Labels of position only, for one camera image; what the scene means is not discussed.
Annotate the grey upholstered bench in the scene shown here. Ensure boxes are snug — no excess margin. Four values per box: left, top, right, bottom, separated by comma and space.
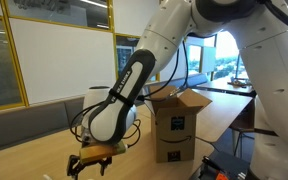
0, 95, 89, 156

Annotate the yellow window frame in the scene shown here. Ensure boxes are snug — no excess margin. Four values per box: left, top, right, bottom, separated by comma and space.
0, 0, 162, 114

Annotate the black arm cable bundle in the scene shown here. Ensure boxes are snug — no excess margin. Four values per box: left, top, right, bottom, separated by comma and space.
260, 0, 288, 34

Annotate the brown cardboard shipping box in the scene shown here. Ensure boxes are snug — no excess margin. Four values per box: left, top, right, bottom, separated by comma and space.
149, 84, 213, 164

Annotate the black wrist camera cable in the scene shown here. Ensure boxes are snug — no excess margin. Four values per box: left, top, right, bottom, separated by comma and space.
69, 39, 190, 148

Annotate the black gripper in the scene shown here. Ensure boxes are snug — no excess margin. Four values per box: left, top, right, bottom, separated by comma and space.
66, 154, 114, 178

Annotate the dark chair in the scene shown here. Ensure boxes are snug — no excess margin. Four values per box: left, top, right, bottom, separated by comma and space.
229, 109, 280, 158

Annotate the black orange equipment box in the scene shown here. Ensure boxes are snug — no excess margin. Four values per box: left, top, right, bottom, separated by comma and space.
188, 149, 253, 180

